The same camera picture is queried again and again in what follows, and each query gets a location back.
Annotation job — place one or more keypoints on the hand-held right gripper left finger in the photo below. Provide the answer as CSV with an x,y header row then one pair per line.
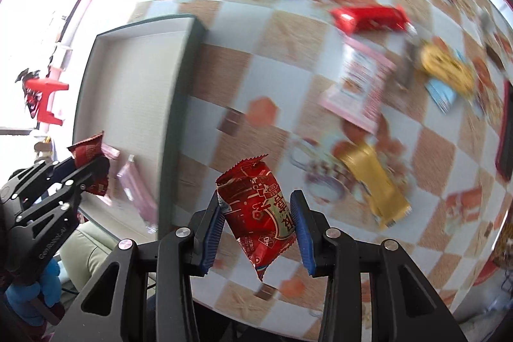
x,y
211,236

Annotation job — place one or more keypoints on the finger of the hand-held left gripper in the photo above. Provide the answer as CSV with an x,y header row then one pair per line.
x,y
52,171
60,205

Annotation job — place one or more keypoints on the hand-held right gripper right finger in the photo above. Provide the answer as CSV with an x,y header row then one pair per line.
x,y
303,240

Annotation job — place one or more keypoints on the dark red snack packet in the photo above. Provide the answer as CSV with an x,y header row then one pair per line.
x,y
90,155

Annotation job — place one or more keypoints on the red snack packet white print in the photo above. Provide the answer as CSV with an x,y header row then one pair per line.
x,y
258,217

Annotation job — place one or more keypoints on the gold snack packet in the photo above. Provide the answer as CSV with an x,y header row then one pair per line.
x,y
374,183

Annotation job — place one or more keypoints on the green-edged grey tray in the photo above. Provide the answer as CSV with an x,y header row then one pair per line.
x,y
132,93

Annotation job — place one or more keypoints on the light blue snack packet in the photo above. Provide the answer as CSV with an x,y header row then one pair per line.
x,y
441,95

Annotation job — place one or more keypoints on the person's left hand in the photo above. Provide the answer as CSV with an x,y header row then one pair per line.
x,y
38,286

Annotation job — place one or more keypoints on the pale green cloth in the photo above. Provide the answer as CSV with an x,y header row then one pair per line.
x,y
96,254

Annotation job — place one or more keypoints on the red plastic stool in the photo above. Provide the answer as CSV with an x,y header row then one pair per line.
x,y
46,97

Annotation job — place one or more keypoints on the pink printed snack packet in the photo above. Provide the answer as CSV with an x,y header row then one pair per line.
x,y
358,83

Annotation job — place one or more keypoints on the checkered printed tablecloth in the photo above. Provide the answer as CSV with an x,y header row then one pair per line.
x,y
240,25

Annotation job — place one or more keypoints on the yellow cookie packet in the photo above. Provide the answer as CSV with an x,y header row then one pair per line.
x,y
447,70

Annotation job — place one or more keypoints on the red-framed dark board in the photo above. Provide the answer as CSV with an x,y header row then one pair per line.
x,y
505,133

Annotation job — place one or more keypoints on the glossy red snack packet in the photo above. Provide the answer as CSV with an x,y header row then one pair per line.
x,y
368,18

